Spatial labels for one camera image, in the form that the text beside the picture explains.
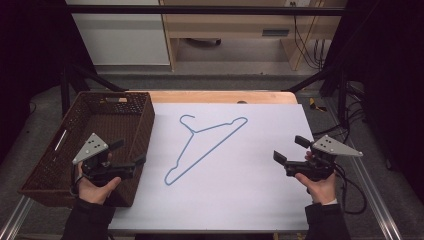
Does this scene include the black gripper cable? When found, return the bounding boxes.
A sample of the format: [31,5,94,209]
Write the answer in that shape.
[69,162,85,197]
[333,162,368,215]

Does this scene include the wooden table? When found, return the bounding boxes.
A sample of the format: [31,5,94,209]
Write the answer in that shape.
[127,90,298,105]

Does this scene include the aluminium frame rail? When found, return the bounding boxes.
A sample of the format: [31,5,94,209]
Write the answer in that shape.
[0,195,35,240]
[322,96,405,240]

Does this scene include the black curtain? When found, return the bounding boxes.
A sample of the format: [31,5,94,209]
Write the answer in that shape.
[321,0,424,203]
[0,0,98,165]

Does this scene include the brown woven basket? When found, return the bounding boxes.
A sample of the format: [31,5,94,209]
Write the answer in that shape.
[17,91,156,208]

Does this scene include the person's right hand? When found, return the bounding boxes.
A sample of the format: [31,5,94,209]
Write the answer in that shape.
[294,150,338,205]

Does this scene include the black floor cables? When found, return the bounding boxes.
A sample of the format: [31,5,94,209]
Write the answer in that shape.
[312,81,368,143]

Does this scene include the light wooden desk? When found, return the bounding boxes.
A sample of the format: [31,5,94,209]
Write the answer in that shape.
[159,0,348,72]

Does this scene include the white paper sheet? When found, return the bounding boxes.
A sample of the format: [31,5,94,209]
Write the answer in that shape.
[107,102,316,233]

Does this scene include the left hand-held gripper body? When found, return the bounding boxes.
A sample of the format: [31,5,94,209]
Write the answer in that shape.
[72,132,137,187]

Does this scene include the black hanging cables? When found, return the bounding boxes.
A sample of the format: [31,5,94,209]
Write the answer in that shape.
[290,1,327,71]

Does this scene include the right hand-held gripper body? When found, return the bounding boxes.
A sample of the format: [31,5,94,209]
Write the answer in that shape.
[284,134,364,183]

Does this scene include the black horizontal frame bar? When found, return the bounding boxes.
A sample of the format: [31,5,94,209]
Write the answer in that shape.
[65,4,348,17]

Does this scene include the person's left hand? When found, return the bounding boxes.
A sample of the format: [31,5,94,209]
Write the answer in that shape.
[77,152,123,206]

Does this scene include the black frame strut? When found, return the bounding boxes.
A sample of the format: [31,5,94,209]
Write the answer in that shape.
[281,61,350,128]
[60,62,129,118]

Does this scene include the blue wire clothes hanger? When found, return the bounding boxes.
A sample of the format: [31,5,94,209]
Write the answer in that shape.
[163,114,250,187]

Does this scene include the yellow and black tool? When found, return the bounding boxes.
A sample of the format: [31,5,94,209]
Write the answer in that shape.
[308,97,328,113]

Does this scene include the white cabinet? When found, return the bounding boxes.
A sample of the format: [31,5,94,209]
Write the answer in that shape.
[65,0,171,67]

